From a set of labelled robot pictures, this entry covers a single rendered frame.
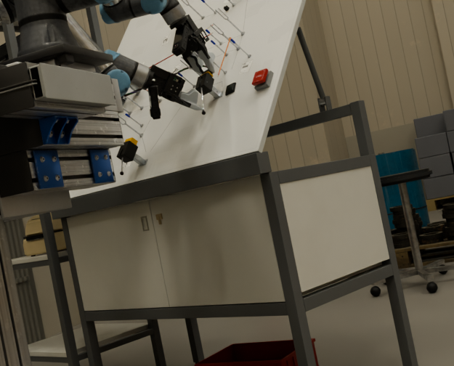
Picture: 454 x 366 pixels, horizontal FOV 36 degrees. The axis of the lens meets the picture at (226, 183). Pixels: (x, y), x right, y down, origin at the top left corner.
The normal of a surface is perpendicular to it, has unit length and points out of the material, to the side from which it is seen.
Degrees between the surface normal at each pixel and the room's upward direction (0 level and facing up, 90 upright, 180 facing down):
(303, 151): 90
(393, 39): 90
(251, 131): 52
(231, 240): 90
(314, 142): 90
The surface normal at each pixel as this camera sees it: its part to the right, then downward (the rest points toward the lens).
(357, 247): 0.70, -0.15
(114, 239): -0.69, 0.12
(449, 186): -0.34, 0.05
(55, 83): 0.92, -0.19
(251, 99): -0.67, -0.50
